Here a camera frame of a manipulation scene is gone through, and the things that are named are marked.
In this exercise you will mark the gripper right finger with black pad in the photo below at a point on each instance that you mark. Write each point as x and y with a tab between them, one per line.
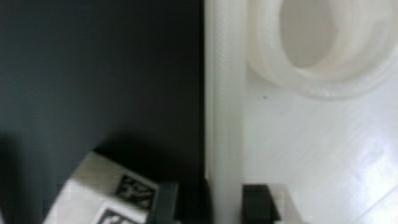
258	206

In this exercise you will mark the white leg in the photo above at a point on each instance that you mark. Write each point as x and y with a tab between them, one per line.
107	195

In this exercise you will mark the white square tabletop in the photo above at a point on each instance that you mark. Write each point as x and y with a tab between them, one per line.
302	108

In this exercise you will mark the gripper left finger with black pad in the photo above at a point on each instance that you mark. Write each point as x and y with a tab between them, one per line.
162	214

